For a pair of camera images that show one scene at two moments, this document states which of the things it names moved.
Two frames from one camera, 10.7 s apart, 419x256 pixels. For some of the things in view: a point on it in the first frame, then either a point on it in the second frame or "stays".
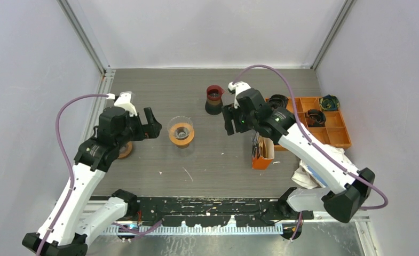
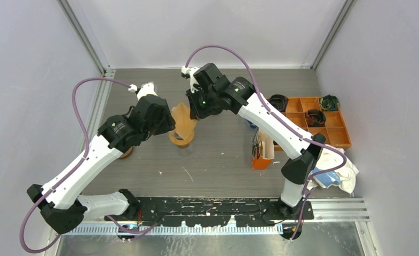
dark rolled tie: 277,101 stays
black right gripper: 227,111 → 196,113
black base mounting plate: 200,212 stays
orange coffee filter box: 263,152 stays
